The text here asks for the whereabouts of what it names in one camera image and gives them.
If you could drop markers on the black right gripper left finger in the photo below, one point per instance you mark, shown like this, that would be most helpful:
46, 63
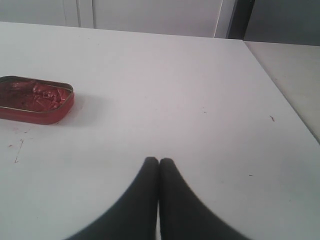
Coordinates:
134, 215

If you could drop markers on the white cabinet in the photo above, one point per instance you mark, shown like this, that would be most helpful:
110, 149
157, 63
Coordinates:
198, 18

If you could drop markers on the red ink paste tin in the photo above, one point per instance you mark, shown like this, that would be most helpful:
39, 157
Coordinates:
34, 101

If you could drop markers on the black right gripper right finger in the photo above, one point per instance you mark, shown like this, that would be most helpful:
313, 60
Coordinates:
182, 215

